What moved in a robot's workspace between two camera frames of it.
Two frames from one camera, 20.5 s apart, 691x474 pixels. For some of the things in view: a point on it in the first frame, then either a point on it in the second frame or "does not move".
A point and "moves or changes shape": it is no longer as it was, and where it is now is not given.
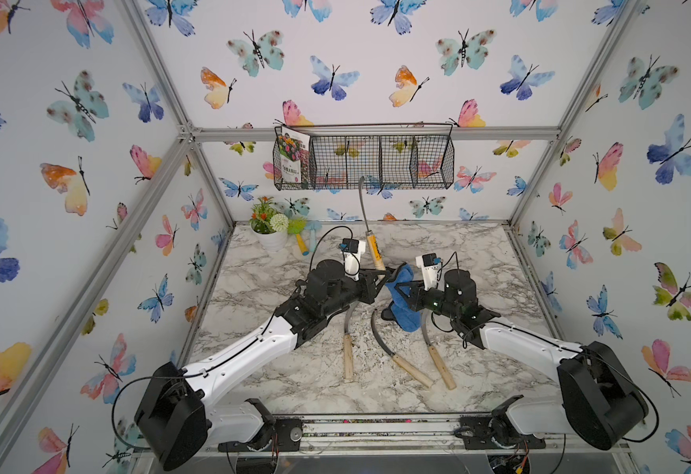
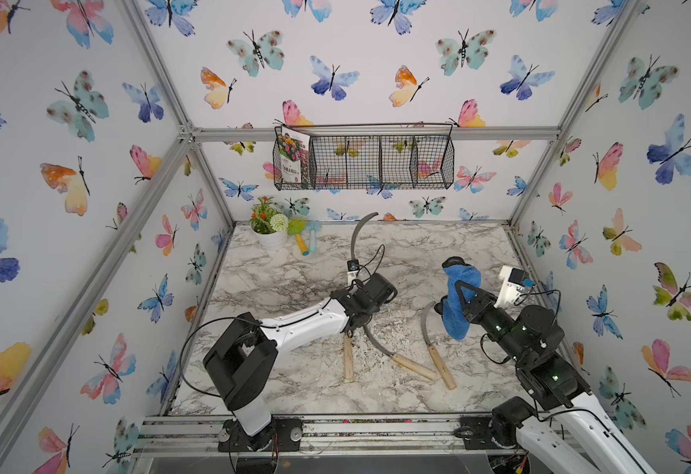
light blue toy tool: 312,225 does not move
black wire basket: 375,155 does not move
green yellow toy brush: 296,226 does not move
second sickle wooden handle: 347,346 does not move
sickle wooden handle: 369,235 -> 355,229
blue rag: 408,318 moves or changes shape
